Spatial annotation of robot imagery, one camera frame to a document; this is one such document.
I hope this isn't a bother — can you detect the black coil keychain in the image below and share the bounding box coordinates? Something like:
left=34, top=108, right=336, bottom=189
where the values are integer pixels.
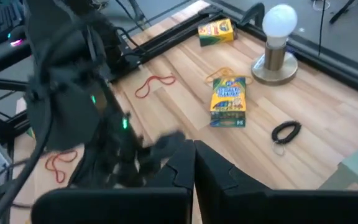
left=270, top=120, right=303, bottom=156

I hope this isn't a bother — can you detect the black keyboard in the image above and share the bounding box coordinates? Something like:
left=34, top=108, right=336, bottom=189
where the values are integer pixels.
left=0, top=1, right=24, bottom=46

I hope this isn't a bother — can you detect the yellow rubber band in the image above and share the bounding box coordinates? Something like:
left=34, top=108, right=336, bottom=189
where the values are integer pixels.
left=204, top=67, right=254, bottom=86

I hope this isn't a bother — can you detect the white bulb brass lamp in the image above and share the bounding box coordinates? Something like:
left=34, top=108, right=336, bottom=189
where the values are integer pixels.
left=250, top=3, right=300, bottom=86

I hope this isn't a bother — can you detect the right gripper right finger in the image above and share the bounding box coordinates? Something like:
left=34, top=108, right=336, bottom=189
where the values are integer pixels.
left=193, top=139, right=358, bottom=224

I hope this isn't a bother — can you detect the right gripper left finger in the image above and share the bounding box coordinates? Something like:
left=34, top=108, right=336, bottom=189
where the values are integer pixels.
left=30, top=139, right=197, bottom=224

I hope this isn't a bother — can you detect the white cable bundle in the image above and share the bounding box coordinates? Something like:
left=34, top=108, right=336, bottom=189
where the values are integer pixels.
left=311, top=0, right=332, bottom=12

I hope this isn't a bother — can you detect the black floor cable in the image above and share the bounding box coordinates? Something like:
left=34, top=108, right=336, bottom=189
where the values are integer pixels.
left=318, top=0, right=326, bottom=58

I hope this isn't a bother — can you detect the yellow green crayon box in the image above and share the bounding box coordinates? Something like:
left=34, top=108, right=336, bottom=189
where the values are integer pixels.
left=197, top=17, right=238, bottom=47
left=209, top=76, right=247, bottom=128

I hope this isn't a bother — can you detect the black computer mouse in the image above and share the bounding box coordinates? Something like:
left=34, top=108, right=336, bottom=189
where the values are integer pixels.
left=7, top=26, right=27, bottom=47

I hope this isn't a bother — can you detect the red rubber band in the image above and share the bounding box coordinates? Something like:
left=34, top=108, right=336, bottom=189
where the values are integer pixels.
left=134, top=73, right=177, bottom=100
left=44, top=149, right=79, bottom=184

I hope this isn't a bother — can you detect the black cable sleeve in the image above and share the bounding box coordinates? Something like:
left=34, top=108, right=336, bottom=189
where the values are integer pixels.
left=328, top=0, right=357, bottom=25

